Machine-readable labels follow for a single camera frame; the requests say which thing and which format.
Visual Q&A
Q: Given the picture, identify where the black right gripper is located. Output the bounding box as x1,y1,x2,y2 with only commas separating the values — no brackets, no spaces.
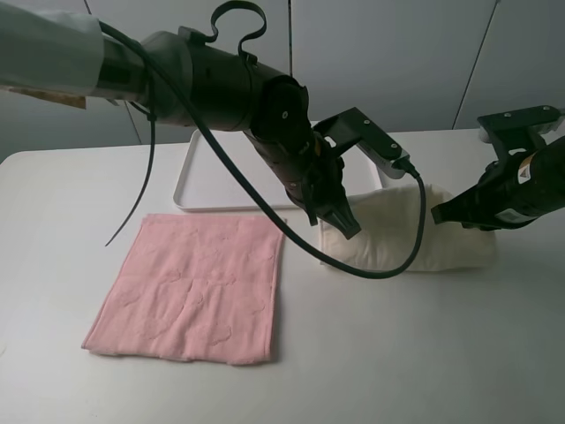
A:
431,161,536,231

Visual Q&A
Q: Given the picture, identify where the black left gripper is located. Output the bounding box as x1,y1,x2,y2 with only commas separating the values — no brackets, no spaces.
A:
282,145,361,239

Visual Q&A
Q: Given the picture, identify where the cream white towel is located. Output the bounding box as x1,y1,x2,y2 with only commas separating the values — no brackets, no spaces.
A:
320,185,497,272

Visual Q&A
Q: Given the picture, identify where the pink towel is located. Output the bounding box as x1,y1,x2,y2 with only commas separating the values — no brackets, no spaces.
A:
82,214,283,366

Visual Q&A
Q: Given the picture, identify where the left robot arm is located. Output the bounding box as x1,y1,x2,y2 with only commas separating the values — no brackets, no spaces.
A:
1,4,360,238

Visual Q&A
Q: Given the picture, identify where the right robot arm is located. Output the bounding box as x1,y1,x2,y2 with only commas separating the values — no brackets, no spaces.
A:
432,138,564,231

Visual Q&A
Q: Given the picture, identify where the white rectangular plastic tray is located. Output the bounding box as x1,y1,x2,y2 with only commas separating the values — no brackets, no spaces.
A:
173,131,382,212

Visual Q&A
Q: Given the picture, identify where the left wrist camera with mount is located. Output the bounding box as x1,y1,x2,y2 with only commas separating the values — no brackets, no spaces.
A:
313,108,420,179

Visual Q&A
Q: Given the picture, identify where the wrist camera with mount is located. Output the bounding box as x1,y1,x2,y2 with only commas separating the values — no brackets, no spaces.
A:
477,105,564,163
313,108,420,179

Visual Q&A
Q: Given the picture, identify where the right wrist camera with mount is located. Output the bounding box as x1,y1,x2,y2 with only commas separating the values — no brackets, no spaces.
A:
477,105,564,163

